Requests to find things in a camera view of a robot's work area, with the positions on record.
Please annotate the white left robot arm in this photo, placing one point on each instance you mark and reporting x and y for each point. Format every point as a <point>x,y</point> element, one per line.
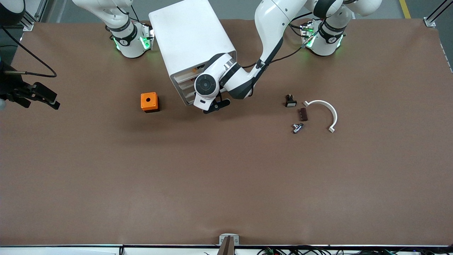
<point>272,24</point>

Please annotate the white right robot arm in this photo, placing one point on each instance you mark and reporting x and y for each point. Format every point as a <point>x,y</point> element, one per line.
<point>129,46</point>

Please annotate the aluminium frame extrusion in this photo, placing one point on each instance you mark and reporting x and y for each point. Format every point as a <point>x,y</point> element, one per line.
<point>30,19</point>
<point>429,22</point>

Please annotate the white drawer cabinet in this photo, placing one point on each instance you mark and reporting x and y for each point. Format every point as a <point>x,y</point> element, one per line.
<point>191,35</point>

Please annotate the black push button white cap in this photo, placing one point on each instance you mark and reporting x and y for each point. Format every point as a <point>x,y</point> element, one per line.
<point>291,102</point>

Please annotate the orange button box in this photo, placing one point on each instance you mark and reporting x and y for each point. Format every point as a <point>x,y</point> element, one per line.
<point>144,103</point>

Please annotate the white bottom cabinet drawer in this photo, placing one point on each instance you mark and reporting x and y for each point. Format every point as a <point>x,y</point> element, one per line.
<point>187,97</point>

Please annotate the white top cabinet drawer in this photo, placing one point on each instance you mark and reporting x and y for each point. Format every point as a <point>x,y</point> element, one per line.
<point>182,77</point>

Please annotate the white middle cabinet drawer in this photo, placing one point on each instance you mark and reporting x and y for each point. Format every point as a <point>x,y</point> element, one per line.
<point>184,86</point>

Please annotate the silver metal tee fitting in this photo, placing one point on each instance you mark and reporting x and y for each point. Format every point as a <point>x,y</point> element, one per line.
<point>297,128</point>

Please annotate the brown cylinder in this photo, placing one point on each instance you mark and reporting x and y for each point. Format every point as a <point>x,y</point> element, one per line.
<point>304,114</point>

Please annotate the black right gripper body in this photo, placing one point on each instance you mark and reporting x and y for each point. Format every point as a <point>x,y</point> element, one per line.
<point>11,86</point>

